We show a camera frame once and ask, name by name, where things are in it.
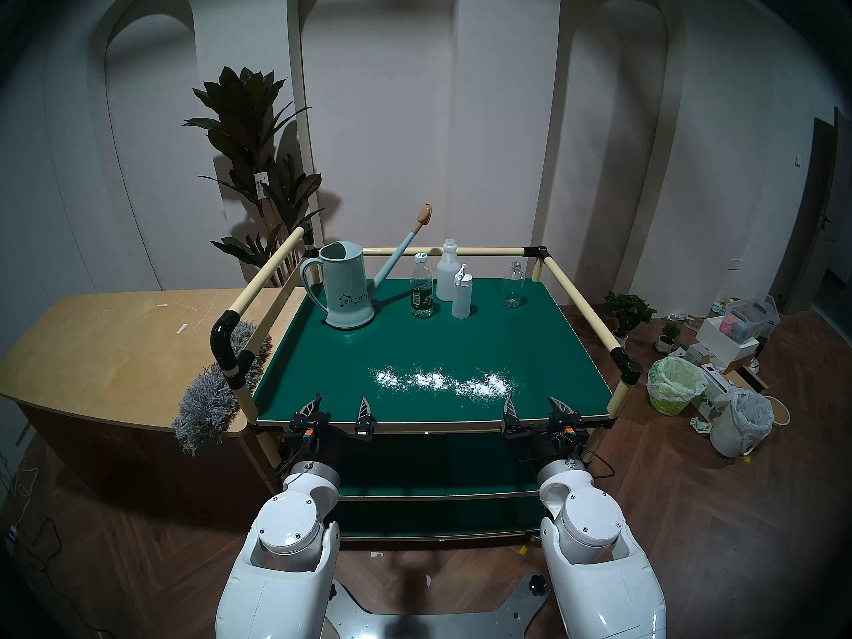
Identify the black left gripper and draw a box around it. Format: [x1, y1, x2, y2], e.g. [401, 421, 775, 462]
[283, 393, 375, 473]

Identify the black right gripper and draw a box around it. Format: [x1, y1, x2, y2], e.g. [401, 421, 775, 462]
[500, 392, 590, 469]

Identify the white powder pile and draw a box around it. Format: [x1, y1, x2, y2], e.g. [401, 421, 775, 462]
[374, 368, 510, 399]

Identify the grey fluffy duster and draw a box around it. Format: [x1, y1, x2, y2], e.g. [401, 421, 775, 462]
[172, 320, 272, 456]

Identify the green three-tier shelf cart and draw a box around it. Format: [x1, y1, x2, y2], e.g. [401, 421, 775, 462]
[210, 222, 644, 545]

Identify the light blue watering can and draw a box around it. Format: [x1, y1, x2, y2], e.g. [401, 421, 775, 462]
[300, 204, 433, 330]

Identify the empty clear glass bottle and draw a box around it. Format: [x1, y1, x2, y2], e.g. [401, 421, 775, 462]
[501, 261, 526, 309]

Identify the white capped squeeze bottle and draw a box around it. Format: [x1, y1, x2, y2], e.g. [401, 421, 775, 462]
[452, 264, 473, 319]

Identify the bushy small potted plant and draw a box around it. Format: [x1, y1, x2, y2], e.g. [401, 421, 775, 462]
[603, 291, 658, 347]

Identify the green lined waste basket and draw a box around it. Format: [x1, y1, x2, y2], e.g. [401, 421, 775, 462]
[647, 356, 708, 417]

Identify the green label water bottle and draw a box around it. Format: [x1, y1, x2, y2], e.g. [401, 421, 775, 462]
[410, 252, 435, 319]

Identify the tall white plastic bottle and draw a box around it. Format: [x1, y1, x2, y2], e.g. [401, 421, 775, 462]
[436, 238, 462, 302]

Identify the white open carton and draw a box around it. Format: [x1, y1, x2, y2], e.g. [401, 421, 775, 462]
[686, 359, 738, 420]

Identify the white cardboard box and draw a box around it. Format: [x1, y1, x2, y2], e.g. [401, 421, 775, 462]
[696, 316, 759, 365]

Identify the white plastic bag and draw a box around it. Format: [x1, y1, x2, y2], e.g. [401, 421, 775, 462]
[710, 387, 775, 459]

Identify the brown cardboard box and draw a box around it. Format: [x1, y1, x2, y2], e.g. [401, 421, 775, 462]
[722, 355, 767, 393]

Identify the light wooden table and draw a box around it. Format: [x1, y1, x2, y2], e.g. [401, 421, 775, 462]
[0, 288, 307, 437]

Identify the tall dark leafy plant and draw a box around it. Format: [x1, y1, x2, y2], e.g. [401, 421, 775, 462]
[183, 65, 325, 287]

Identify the dark door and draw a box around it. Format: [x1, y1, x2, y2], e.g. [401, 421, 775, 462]
[772, 106, 852, 316]

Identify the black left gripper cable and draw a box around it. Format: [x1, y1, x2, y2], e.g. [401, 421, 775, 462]
[273, 453, 308, 487]

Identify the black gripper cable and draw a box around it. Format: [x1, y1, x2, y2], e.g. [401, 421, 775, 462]
[273, 453, 308, 487]
[578, 443, 616, 480]

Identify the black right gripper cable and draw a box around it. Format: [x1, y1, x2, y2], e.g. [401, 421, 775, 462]
[578, 443, 616, 480]

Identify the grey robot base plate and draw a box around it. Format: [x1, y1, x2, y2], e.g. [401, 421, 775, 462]
[324, 574, 550, 639]

